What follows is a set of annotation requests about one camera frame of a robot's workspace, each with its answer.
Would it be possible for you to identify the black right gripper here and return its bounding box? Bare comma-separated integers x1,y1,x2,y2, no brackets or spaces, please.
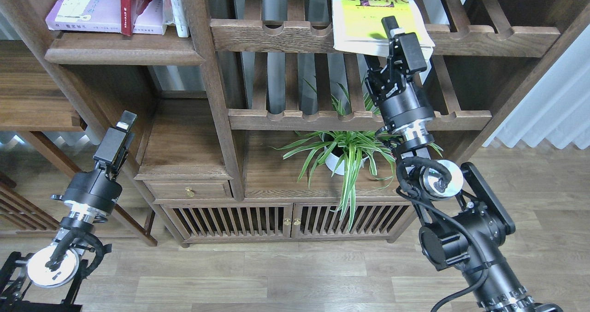
364,16,435,133

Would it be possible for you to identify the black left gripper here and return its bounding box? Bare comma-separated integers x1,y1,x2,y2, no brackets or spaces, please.
63,111,137,213

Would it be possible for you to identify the yellow green book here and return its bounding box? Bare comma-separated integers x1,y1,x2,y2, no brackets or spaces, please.
331,0,435,60

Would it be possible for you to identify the white lavender book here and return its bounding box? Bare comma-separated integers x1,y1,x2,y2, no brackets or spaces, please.
46,0,166,35

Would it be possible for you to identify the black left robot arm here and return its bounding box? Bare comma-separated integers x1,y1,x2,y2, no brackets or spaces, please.
1,111,137,312

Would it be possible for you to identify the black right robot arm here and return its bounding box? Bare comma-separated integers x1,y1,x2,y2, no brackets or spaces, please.
365,16,562,312

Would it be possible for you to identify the brass drawer knob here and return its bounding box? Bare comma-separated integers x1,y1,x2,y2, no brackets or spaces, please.
185,187,195,198

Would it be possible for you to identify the green spider plant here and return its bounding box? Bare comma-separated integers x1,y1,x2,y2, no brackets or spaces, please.
279,130,396,231

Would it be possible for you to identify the white plant pot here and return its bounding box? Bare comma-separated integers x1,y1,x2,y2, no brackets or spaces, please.
324,146,349,176

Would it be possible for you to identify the dark wooden bookshelf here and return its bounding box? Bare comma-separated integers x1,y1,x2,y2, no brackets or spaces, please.
1,0,589,246

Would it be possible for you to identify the white upright book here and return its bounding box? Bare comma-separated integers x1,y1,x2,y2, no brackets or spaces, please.
163,0,190,38

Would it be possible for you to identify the white curtain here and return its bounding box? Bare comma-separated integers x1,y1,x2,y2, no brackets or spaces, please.
483,27,590,149

